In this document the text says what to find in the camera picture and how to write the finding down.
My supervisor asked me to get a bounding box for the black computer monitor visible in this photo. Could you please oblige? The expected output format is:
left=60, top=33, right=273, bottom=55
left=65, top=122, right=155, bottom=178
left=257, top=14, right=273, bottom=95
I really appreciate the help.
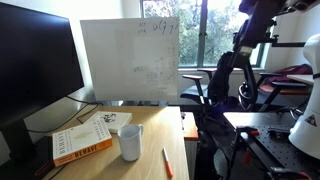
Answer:
left=0, top=2, right=85, bottom=162

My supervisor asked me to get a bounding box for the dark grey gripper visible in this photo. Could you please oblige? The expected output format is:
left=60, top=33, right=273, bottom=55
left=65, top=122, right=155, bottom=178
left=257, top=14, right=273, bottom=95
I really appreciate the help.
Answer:
left=229, top=0, right=288, bottom=73

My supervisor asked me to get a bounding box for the black clamp with orange handle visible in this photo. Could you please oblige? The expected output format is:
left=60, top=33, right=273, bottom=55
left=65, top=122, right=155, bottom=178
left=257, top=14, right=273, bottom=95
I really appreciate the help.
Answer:
left=229, top=125, right=261, bottom=180
left=265, top=165, right=314, bottom=180

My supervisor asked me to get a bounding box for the white ceramic mug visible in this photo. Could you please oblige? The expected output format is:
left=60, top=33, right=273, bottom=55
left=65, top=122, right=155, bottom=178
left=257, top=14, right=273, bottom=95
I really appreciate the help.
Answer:
left=117, top=123, right=145, bottom=163

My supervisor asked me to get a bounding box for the white whiteboard with writing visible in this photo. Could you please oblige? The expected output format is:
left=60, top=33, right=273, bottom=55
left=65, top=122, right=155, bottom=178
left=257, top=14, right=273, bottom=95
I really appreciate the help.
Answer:
left=79, top=16, right=181, bottom=103

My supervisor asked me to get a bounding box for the small patterned box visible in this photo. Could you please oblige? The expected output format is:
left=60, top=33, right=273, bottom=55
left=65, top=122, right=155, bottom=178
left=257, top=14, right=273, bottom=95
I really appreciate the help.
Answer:
left=83, top=110, right=134, bottom=135

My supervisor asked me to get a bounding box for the orange drawer cabinet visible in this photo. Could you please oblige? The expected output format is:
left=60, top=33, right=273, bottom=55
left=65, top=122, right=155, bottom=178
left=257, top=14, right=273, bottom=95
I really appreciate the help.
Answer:
left=182, top=111, right=200, bottom=142

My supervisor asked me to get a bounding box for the orange white Behave book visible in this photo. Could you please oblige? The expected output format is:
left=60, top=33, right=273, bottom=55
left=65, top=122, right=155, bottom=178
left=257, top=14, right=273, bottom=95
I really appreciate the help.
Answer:
left=51, top=119, right=114, bottom=168

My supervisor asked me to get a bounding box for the black monitor cable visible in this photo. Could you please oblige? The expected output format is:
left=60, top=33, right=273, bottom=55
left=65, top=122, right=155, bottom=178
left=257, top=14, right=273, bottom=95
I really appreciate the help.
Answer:
left=27, top=95, right=104, bottom=134

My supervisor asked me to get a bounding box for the dark red bag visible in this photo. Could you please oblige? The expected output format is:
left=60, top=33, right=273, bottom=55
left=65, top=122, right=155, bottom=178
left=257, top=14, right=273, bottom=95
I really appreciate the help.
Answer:
left=265, top=63, right=314, bottom=85

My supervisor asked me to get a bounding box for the orange sharpie marker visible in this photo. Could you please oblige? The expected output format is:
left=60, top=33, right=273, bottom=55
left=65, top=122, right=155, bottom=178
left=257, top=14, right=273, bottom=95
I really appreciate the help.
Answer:
left=162, top=146, right=174, bottom=179

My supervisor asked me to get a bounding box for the black office chair with armrests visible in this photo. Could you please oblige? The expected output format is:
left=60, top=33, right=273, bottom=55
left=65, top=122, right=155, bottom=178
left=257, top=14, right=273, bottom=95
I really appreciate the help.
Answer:
left=237, top=62, right=312, bottom=113

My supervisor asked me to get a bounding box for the small black block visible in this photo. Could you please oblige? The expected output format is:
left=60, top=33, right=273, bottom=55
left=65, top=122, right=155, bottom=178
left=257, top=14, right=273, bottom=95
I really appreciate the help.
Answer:
left=267, top=126, right=292, bottom=140

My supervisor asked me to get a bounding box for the black perforated breadboard table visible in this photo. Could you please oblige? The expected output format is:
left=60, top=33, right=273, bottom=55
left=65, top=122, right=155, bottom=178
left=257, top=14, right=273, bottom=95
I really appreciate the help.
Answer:
left=222, top=111, right=320, bottom=180

